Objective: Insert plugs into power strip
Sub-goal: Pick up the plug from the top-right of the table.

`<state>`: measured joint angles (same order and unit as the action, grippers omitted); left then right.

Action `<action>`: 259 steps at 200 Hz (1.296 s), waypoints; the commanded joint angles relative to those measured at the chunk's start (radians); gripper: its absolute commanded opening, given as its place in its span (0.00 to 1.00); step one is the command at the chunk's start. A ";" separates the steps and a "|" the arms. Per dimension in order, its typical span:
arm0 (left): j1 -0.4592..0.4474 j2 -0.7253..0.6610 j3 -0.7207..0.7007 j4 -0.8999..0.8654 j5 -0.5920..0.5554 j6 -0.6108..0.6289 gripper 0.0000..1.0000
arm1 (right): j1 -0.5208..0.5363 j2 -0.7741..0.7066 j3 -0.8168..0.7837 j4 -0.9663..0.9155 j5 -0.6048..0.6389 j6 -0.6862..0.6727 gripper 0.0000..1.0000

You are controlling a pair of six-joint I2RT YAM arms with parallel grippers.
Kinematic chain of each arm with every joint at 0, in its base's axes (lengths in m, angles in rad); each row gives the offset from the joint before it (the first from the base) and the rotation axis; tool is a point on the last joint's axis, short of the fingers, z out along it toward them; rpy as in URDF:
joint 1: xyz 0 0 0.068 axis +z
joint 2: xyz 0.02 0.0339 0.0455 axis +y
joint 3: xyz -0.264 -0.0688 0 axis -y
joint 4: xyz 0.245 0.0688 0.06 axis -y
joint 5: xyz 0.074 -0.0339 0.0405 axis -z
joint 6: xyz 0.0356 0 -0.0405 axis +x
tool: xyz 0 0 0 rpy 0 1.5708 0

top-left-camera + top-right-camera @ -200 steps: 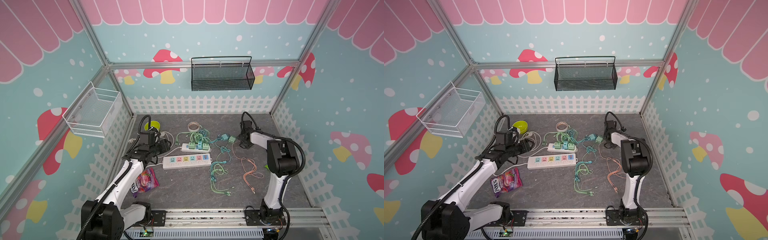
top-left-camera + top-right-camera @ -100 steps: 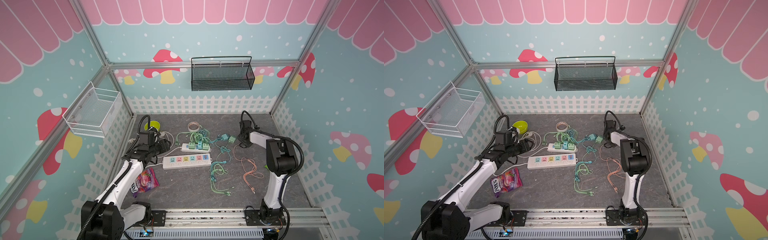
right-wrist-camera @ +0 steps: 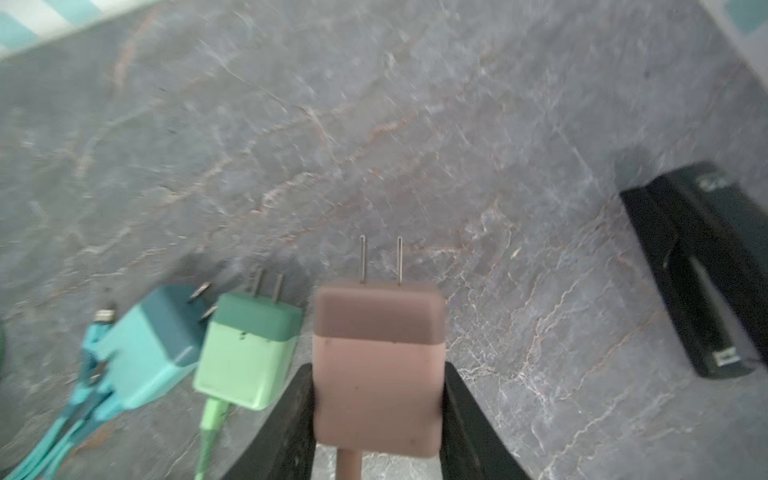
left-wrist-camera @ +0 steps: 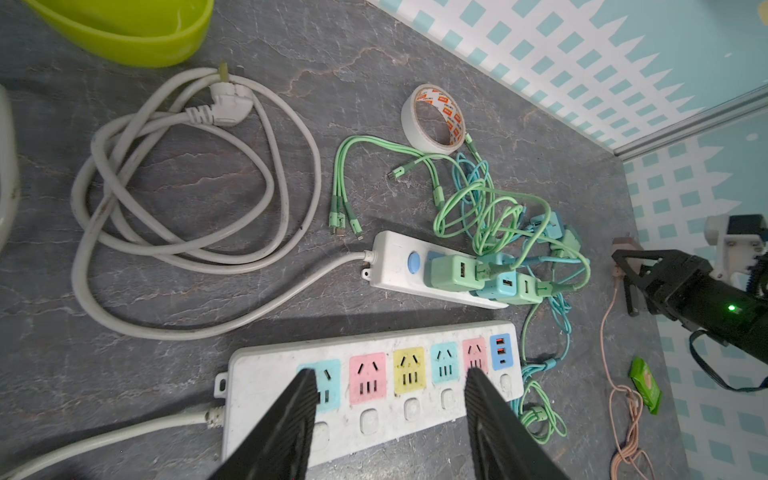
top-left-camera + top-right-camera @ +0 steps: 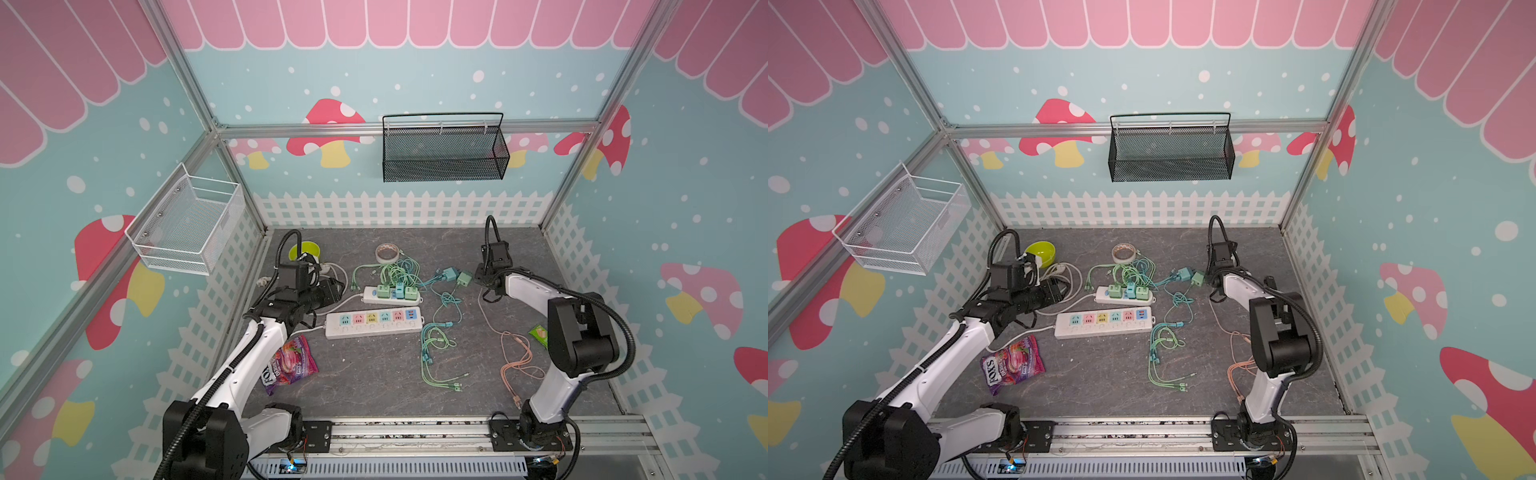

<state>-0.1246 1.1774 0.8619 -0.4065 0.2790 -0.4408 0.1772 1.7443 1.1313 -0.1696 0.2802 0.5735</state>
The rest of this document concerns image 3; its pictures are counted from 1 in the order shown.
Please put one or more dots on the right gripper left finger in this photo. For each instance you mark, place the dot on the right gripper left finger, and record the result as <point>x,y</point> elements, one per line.
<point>284,447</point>

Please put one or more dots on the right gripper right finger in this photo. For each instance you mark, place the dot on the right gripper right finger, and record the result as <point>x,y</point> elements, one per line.
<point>470,447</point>

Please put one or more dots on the pink charger plug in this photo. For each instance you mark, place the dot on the pink charger plug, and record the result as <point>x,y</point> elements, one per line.
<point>378,365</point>

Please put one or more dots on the black stapler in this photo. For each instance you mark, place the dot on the black stapler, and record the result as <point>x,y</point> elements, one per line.
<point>705,241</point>

